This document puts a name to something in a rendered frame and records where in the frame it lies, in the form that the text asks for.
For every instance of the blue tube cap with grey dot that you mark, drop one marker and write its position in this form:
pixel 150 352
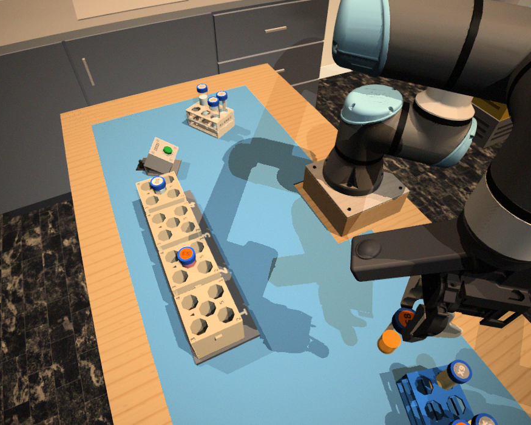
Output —
pixel 482 419

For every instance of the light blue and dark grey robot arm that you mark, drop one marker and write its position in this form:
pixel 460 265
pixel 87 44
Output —
pixel 460 49

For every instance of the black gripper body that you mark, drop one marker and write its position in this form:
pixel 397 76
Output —
pixel 493 290

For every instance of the light blue bench mat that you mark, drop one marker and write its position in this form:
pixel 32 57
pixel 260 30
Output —
pixel 316 361

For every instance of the blue tube rack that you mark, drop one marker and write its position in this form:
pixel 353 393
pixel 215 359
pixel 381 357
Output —
pixel 431 407

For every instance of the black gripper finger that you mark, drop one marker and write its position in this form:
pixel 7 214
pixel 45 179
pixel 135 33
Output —
pixel 435 322
pixel 413 292

